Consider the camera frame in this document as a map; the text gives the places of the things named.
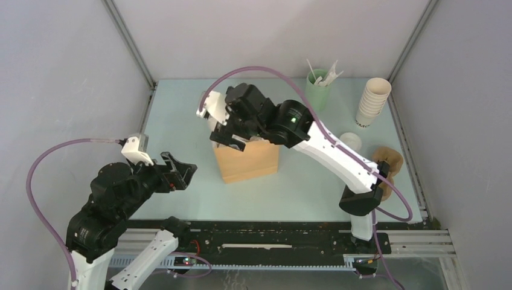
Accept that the stack of white paper cups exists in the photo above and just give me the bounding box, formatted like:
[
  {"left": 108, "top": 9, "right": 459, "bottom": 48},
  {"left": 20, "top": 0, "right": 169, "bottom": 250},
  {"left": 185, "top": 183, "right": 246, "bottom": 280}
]
[{"left": 355, "top": 77, "right": 392, "bottom": 127}]

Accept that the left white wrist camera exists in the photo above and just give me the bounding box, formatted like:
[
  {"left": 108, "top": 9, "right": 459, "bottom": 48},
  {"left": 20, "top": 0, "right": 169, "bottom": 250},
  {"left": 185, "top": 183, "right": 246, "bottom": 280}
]
[{"left": 121, "top": 133, "right": 154, "bottom": 166}]

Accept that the wrapped straw leftmost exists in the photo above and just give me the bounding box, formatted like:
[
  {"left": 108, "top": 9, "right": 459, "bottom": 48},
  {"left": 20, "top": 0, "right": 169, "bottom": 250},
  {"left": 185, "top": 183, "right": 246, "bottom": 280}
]
[{"left": 306, "top": 58, "right": 316, "bottom": 82}]

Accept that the brown paper takeout bag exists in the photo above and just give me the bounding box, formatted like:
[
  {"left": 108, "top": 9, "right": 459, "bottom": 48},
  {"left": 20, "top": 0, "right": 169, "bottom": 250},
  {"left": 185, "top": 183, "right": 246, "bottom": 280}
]
[{"left": 212, "top": 137, "right": 280, "bottom": 184}]

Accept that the white cable duct strip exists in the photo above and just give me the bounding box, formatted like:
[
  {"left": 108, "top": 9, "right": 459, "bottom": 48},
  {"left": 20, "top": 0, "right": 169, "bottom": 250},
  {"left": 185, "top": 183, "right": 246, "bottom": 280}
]
[{"left": 109, "top": 255, "right": 355, "bottom": 271}]

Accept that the purple cable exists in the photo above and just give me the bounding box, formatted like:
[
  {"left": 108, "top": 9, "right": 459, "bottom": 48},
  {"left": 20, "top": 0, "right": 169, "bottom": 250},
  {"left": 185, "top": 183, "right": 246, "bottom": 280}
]
[
  {"left": 25, "top": 138, "right": 125, "bottom": 285},
  {"left": 199, "top": 66, "right": 414, "bottom": 290}
]

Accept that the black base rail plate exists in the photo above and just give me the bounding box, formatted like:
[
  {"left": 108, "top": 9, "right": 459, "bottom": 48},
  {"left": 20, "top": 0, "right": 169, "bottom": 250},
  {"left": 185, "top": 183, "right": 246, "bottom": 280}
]
[{"left": 120, "top": 219, "right": 393, "bottom": 268}]

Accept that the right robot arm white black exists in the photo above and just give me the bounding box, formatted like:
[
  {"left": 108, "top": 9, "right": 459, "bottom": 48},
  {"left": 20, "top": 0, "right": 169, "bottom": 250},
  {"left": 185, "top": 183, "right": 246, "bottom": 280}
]
[{"left": 196, "top": 83, "right": 389, "bottom": 253}]

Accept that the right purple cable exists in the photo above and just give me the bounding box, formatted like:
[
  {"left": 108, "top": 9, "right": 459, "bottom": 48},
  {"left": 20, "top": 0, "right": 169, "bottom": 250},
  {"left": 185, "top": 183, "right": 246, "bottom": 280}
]
[{"left": 199, "top": 66, "right": 414, "bottom": 290}]

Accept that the stack of white plastic lids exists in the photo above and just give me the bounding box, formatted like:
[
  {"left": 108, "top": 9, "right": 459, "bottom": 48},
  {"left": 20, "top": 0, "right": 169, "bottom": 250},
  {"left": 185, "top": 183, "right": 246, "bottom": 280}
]
[{"left": 339, "top": 132, "right": 362, "bottom": 152}]

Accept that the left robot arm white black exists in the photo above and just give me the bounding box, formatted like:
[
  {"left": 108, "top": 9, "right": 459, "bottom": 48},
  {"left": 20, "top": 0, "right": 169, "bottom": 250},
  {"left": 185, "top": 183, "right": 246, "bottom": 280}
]
[{"left": 65, "top": 152, "right": 197, "bottom": 289}]

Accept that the brown pulp cup carrier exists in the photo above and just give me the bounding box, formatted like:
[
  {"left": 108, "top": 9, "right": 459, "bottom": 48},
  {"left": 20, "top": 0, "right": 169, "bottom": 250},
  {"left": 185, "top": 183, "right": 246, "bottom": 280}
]
[{"left": 372, "top": 146, "right": 404, "bottom": 202}]

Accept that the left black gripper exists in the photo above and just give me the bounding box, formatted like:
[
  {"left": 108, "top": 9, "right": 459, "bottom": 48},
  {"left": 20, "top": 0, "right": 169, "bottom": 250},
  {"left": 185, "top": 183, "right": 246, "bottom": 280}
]
[{"left": 120, "top": 148, "right": 198, "bottom": 217}]

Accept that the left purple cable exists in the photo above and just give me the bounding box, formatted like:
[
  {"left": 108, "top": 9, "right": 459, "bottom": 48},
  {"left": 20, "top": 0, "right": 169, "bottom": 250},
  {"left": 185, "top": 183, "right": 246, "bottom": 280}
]
[{"left": 25, "top": 138, "right": 125, "bottom": 285}]

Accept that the green straw holder cup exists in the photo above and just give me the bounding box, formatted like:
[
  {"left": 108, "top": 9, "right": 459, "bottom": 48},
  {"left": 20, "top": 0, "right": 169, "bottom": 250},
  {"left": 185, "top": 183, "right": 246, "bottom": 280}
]
[{"left": 304, "top": 69, "right": 330, "bottom": 112}]

